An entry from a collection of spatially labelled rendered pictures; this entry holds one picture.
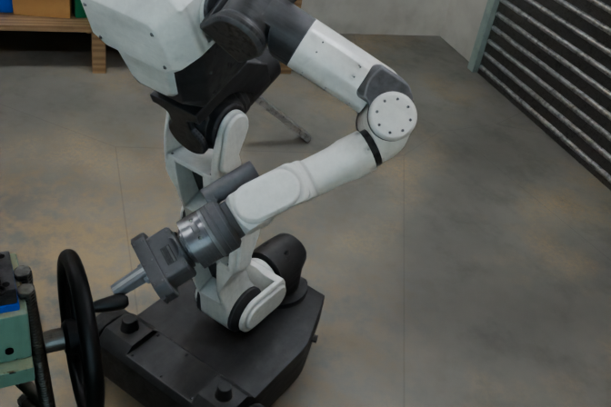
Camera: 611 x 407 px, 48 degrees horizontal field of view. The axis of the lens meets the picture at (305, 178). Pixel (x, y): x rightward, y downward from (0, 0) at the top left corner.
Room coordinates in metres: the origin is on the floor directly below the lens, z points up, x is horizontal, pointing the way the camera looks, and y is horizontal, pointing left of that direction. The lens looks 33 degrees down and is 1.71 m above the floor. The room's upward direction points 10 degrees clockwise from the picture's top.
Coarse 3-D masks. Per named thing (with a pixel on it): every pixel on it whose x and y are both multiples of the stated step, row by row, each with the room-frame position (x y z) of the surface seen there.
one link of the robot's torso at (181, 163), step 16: (240, 112) 1.31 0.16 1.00; (224, 128) 1.27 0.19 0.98; (240, 128) 1.30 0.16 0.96; (176, 144) 1.36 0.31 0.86; (224, 144) 1.26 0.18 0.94; (240, 144) 1.31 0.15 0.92; (176, 160) 1.32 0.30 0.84; (192, 160) 1.32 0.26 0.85; (208, 160) 1.33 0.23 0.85; (224, 160) 1.26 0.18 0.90; (240, 160) 1.33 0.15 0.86; (176, 176) 1.32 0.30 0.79; (192, 176) 1.37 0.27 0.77; (208, 176) 1.27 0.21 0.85; (192, 192) 1.38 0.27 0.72; (192, 208) 1.35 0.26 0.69
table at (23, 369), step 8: (16, 360) 0.67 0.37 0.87; (24, 360) 0.67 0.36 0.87; (32, 360) 0.68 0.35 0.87; (0, 368) 0.65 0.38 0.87; (8, 368) 0.65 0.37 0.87; (16, 368) 0.66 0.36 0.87; (24, 368) 0.66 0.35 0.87; (32, 368) 0.66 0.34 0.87; (0, 376) 0.64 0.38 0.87; (8, 376) 0.65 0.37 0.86; (16, 376) 0.65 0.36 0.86; (24, 376) 0.66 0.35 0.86; (32, 376) 0.66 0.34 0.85; (0, 384) 0.64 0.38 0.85; (8, 384) 0.64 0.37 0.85
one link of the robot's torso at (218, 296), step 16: (256, 240) 1.39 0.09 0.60; (240, 256) 1.34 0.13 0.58; (208, 272) 1.46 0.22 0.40; (224, 272) 1.34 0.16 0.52; (240, 272) 1.38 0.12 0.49; (208, 288) 1.44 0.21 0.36; (224, 288) 1.37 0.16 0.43; (240, 288) 1.44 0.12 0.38; (256, 288) 1.50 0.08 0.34; (208, 304) 1.43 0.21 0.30; (224, 304) 1.38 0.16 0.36; (240, 304) 1.43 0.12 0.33; (224, 320) 1.41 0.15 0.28
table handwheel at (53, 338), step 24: (72, 264) 0.80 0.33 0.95; (72, 288) 0.76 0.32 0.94; (72, 312) 0.80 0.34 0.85; (48, 336) 0.76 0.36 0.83; (72, 336) 0.77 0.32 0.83; (96, 336) 0.71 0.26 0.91; (72, 360) 0.82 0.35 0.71; (96, 360) 0.69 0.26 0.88; (72, 384) 0.79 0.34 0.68; (96, 384) 0.67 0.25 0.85
